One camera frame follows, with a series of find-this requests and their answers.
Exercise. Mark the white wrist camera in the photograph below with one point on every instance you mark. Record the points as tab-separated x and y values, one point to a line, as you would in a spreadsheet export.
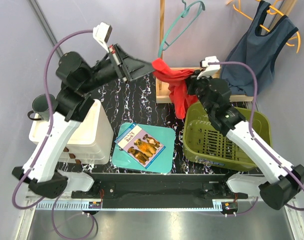
101	33
210	65

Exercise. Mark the red tank top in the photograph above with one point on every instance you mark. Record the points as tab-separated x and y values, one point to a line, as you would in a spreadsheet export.
177	86

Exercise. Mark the white plastic storage box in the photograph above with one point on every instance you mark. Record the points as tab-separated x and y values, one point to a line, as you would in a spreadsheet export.
92	140

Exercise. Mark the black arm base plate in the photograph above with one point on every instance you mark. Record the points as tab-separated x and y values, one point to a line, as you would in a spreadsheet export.
158	191

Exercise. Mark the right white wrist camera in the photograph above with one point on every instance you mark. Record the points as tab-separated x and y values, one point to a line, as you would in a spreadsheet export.
210	65

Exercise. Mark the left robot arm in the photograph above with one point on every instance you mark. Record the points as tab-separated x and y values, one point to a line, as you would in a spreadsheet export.
73	103

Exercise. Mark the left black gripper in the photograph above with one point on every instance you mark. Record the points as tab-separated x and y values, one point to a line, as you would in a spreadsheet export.
131	68

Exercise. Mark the orange hanger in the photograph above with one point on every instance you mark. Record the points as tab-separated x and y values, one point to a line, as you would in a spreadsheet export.
295	42

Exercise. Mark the olive green plastic basket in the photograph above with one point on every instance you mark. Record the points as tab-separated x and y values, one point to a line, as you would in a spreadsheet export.
203	144

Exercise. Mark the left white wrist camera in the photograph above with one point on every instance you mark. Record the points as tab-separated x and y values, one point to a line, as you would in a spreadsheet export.
101	33

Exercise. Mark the aluminium rail frame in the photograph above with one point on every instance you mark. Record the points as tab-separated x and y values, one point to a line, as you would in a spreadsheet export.
237	219

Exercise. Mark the dark green metal mug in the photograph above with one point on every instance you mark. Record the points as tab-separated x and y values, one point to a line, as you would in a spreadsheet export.
40	107

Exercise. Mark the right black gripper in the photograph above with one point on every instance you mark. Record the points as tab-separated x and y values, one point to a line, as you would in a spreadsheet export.
192	82

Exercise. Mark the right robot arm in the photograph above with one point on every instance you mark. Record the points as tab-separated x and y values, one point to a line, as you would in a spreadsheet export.
281	180

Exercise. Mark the navy blue tank top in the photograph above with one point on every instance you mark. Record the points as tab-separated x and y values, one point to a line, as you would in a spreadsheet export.
257	51

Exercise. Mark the teal cutting mat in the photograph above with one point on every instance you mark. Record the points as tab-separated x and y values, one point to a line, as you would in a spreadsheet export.
162	164

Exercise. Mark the dog picture book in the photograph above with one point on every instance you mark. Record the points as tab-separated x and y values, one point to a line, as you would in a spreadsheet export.
140	145

